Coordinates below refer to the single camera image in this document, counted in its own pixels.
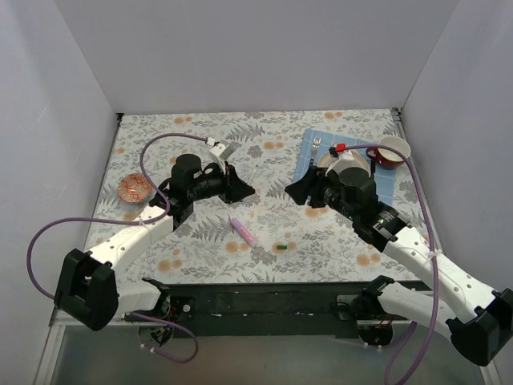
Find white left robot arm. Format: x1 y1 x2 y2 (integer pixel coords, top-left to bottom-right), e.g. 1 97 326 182
54 154 255 331

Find beige blue-ringed plate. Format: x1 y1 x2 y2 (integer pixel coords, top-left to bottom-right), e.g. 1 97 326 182
317 150 370 174

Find blue checkered cloth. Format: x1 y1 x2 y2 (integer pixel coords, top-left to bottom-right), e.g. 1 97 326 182
292 128 396 205

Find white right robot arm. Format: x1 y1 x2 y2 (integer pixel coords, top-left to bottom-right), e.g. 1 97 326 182
285 166 512 367

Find pink highlighter pen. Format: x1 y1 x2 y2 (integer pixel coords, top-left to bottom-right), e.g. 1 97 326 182
230 217 258 248

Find silver fork black handle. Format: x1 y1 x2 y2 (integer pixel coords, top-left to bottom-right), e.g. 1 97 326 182
309 137 321 167

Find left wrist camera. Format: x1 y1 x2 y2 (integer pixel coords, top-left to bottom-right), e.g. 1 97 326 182
206 137 238 167

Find black-handled knife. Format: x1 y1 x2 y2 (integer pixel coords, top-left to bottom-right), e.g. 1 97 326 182
370 158 377 178

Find red patterned small bowl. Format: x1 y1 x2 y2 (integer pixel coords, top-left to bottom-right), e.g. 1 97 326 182
117 172 153 204

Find red white mug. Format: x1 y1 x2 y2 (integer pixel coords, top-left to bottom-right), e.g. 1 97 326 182
366 136 411 169

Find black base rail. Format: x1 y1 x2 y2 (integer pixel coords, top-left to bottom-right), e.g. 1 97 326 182
119 282 422 342

